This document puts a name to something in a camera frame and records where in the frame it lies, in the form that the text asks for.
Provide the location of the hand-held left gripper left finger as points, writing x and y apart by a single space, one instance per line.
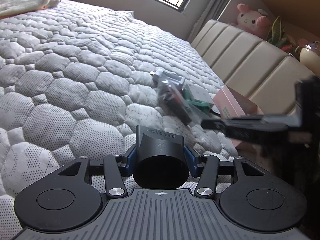
131 162

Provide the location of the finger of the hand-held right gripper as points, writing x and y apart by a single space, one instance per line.
250 133
262 120

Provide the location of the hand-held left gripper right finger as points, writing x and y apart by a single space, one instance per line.
190 161

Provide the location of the black plastic dryer nozzle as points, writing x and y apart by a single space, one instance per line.
160 152

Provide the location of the pink cardboard box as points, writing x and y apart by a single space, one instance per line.
233 102

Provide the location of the green plastic tool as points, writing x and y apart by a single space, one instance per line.
200 98

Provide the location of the clear bag of small parts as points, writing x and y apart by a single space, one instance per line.
172 95

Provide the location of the cream egg-shaped lamp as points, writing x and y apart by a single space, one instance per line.
310 56

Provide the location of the beige padded headboard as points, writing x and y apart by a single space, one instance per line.
250 62

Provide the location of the green potted plant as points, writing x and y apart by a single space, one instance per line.
276 32

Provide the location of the grey quilted bed cover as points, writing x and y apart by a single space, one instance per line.
75 80

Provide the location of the pink plush rabbit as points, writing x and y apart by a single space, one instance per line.
252 20

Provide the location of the grey curtain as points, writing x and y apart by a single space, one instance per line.
215 2

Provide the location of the white plush toy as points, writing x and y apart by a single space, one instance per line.
22 2

